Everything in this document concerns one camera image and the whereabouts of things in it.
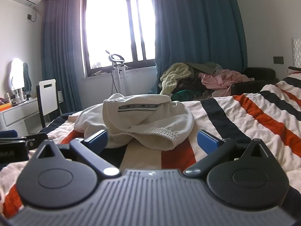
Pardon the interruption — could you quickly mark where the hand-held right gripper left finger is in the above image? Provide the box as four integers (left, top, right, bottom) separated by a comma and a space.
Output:
35, 129, 121, 177

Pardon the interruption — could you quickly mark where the white sweatshirt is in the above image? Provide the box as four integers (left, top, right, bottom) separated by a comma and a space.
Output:
74, 93, 195, 151

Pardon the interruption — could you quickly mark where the olive cloth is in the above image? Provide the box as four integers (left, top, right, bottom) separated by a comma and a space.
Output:
185, 62, 222, 76

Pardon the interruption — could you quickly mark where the wall socket with cable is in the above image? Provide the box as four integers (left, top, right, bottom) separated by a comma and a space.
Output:
26, 6, 37, 22

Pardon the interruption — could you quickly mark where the oval mirror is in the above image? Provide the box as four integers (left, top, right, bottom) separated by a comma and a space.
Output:
9, 58, 25, 91

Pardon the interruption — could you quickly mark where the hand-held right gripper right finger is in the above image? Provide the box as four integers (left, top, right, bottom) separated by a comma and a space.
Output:
185, 129, 271, 177

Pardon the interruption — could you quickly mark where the white chair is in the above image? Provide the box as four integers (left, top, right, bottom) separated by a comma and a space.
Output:
36, 79, 62, 129

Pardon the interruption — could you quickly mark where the white padded headboard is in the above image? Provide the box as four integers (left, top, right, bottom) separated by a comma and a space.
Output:
292, 37, 301, 69

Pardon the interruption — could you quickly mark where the striped blanket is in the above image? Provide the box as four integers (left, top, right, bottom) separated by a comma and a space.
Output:
0, 72, 301, 218

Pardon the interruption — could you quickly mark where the dark patterned cloth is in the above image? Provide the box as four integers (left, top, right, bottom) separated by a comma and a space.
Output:
174, 75, 212, 95

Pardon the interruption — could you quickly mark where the window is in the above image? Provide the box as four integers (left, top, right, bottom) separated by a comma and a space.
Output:
82, 0, 157, 77

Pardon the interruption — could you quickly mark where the black armchair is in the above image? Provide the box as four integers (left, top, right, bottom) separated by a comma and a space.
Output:
232, 67, 279, 96

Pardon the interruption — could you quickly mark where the pink garment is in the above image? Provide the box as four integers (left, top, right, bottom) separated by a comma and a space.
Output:
199, 69, 252, 97

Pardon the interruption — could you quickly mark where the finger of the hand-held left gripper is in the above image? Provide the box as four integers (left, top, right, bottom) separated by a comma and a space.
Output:
25, 132, 49, 151

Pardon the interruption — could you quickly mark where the white dressing table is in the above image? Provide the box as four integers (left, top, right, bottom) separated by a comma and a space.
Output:
0, 98, 39, 136

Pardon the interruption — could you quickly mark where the green cloth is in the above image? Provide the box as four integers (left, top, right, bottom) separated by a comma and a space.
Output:
171, 89, 196, 101

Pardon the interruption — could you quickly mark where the yellow knit blanket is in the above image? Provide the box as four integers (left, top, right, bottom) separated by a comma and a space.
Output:
160, 62, 195, 96

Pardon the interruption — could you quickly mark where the garment steamer stand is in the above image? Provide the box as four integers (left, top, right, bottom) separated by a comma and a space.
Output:
105, 50, 137, 95

